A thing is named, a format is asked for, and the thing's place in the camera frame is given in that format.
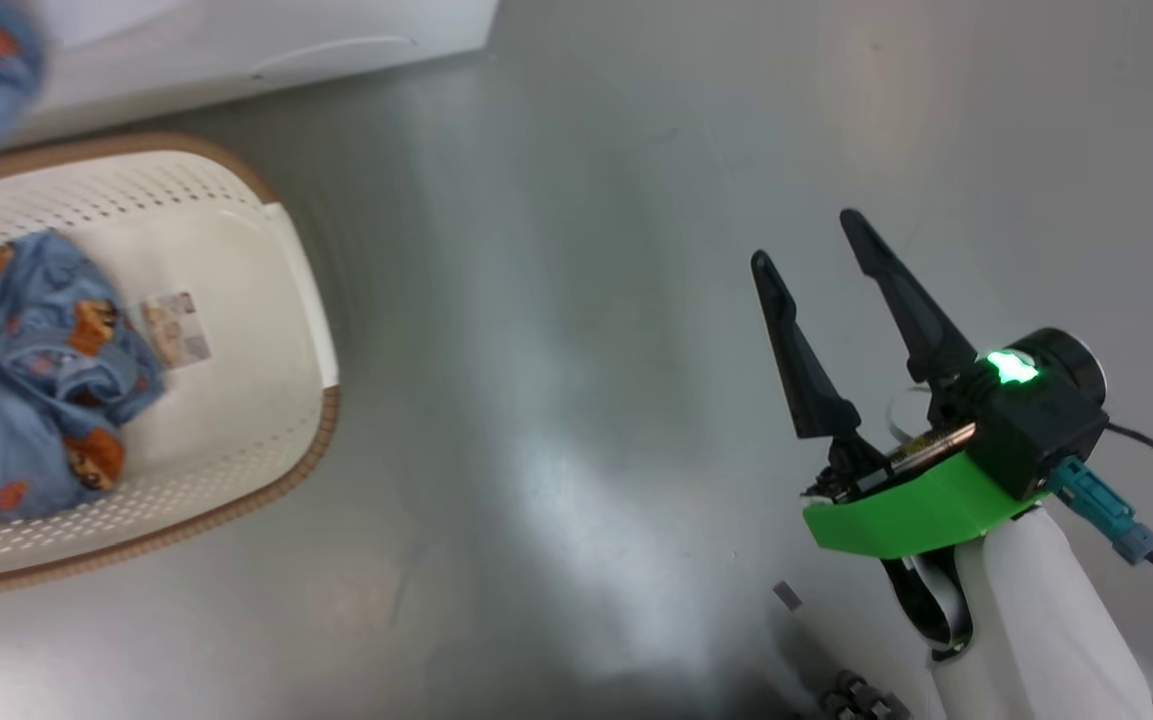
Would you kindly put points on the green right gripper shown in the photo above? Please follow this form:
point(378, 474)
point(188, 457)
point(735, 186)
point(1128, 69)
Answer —
point(916, 510)

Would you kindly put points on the grey robot base part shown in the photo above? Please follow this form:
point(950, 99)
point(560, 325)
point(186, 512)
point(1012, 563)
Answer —
point(861, 700)

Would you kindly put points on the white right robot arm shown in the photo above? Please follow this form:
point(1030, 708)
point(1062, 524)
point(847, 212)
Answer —
point(1036, 640)

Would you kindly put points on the cream perforated laundry basket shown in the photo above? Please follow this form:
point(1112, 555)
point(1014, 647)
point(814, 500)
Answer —
point(236, 420)

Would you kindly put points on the basket product label sticker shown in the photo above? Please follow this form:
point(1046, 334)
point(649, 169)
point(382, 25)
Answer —
point(176, 330)

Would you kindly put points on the white front-load washing machine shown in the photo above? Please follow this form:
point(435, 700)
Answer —
point(236, 50)

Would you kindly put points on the grey floor tape piece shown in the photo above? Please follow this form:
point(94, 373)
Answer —
point(788, 596)

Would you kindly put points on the round white filter cover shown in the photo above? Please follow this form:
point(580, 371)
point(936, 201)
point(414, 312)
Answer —
point(346, 60)

